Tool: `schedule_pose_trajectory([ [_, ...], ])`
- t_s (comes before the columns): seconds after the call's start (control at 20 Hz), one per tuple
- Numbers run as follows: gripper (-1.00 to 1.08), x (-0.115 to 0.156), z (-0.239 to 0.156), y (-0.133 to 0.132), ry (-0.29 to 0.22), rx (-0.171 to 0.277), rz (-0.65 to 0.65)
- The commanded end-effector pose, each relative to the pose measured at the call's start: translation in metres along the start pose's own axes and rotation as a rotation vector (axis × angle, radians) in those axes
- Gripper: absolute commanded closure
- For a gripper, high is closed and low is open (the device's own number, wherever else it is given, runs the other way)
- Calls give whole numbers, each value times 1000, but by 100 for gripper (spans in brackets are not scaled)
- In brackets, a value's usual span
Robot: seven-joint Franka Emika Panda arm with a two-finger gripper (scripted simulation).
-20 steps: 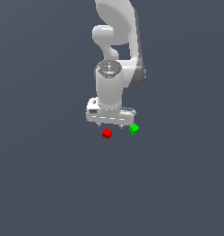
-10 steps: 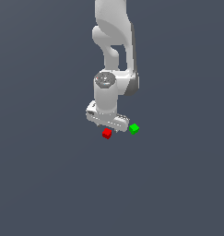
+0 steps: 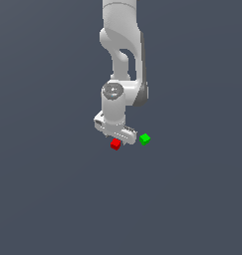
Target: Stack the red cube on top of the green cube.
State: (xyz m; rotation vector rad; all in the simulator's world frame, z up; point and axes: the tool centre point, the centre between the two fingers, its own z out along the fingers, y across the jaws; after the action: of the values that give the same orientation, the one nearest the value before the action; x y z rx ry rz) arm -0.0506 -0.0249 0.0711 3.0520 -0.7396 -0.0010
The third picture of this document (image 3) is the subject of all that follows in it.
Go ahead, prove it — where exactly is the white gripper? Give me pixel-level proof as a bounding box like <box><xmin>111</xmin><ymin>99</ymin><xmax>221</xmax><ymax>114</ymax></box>
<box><xmin>93</xmin><ymin>111</ymin><xmax>138</xmax><ymax>145</ymax></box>

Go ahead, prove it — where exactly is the red cube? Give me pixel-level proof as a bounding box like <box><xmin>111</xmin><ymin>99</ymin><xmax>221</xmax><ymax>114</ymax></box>
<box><xmin>110</xmin><ymin>137</ymin><xmax>122</xmax><ymax>151</ymax></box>

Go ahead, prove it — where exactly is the green cube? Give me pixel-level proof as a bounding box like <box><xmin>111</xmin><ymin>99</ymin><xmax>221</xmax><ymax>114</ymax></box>
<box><xmin>138</xmin><ymin>132</ymin><xmax>151</xmax><ymax>146</ymax></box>

